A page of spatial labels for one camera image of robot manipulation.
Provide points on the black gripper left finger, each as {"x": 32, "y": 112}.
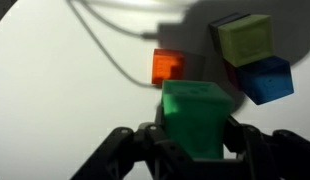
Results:
{"x": 123, "y": 147}

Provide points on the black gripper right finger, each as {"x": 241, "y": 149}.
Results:
{"x": 283, "y": 155}

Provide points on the green building block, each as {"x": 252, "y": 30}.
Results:
{"x": 194, "y": 116}

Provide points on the blue building block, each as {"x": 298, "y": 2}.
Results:
{"x": 266, "y": 80}

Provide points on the orange building block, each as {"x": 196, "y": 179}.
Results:
{"x": 167, "y": 65}

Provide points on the pink building block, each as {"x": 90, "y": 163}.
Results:
{"x": 232, "y": 74}

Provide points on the yellow-green building block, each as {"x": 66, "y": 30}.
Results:
{"x": 247, "y": 40}

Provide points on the dark grey building block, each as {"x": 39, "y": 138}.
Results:
{"x": 216, "y": 26}

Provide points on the round white table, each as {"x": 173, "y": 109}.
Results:
{"x": 73, "y": 70}

